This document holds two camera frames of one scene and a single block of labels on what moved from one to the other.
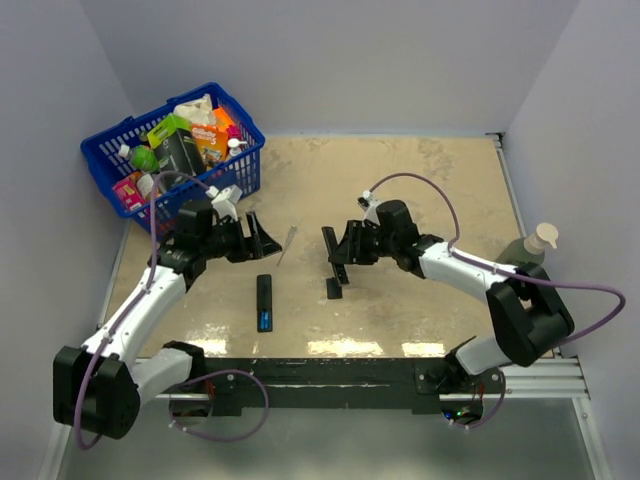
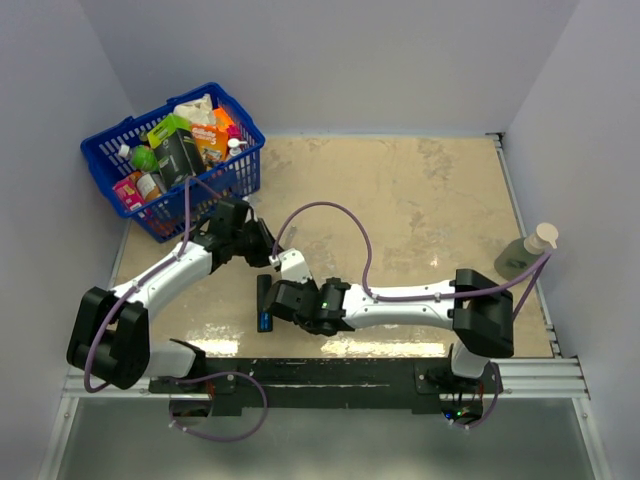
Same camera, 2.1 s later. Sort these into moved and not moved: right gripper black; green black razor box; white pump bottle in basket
Moved: right gripper black
Not moved: white pump bottle in basket; green black razor box
